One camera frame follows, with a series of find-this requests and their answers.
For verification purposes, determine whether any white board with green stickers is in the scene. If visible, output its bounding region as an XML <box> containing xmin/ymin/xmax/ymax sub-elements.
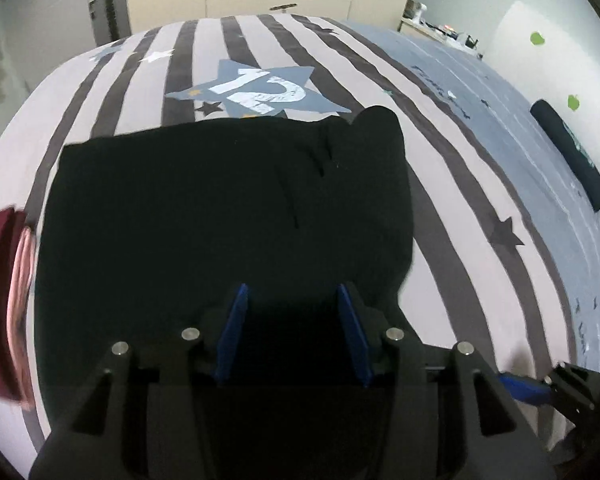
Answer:
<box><xmin>480</xmin><ymin>0</ymin><xmax>600</xmax><ymax>201</ymax></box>

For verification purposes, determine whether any black t-shirt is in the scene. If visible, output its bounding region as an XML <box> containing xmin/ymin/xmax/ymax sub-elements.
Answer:
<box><xmin>32</xmin><ymin>105</ymin><xmax>416</xmax><ymax>480</ymax></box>

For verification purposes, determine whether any white bedside table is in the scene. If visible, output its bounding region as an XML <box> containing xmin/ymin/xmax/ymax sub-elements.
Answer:
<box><xmin>400</xmin><ymin>2</ymin><xmax>481</xmax><ymax>50</ymax></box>

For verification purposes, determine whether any dark blue bolster pillow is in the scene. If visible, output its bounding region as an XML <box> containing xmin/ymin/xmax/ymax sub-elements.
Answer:
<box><xmin>530</xmin><ymin>99</ymin><xmax>600</xmax><ymax>212</ymax></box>

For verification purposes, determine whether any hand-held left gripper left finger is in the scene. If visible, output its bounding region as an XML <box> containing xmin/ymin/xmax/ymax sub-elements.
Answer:
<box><xmin>29</xmin><ymin>282</ymin><xmax>251</xmax><ymax>480</ymax></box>

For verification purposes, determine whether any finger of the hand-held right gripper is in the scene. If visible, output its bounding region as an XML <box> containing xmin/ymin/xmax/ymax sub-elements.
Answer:
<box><xmin>497</xmin><ymin>362</ymin><xmax>600</xmax><ymax>428</ymax></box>

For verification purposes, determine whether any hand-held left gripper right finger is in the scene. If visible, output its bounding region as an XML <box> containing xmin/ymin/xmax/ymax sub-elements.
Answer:
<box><xmin>336</xmin><ymin>281</ymin><xmax>556</xmax><ymax>480</ymax></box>

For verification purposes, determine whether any pink folded garment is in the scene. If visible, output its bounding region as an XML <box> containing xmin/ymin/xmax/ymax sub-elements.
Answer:
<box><xmin>7</xmin><ymin>225</ymin><xmax>41</xmax><ymax>408</ymax></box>

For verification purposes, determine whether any grey suitcase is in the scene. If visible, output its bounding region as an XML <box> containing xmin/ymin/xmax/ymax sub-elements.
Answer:
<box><xmin>89</xmin><ymin>0</ymin><xmax>131</xmax><ymax>46</ymax></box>

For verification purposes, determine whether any striped star-print bed sheet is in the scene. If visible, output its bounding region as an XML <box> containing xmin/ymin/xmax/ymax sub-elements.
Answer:
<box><xmin>0</xmin><ymin>12</ymin><xmax>600</xmax><ymax>461</ymax></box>

